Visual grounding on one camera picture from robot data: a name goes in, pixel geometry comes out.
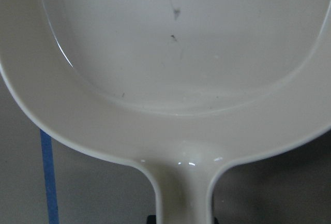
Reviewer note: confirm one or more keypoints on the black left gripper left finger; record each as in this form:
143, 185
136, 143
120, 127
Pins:
151, 219

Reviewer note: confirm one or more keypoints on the beige plastic dustpan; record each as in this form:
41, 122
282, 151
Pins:
181, 90

